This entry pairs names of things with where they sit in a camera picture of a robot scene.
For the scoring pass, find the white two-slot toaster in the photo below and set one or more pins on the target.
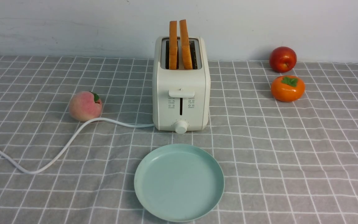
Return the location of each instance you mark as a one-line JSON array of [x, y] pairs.
[[181, 98]]

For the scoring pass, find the red apple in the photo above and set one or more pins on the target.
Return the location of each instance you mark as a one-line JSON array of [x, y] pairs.
[[282, 59]]

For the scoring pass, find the toast slice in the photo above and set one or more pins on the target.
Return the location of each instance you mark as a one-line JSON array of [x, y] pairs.
[[185, 45], [173, 46]]

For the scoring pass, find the light green round plate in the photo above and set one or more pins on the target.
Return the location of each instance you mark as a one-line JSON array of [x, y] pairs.
[[179, 182]]

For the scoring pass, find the orange persimmon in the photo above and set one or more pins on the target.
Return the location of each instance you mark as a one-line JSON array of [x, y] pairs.
[[287, 88]]

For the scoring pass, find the grey checked tablecloth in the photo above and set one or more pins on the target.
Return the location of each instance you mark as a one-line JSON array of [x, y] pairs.
[[283, 163]]

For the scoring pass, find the pink peach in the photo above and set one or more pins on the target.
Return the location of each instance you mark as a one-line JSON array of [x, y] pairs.
[[85, 105]]

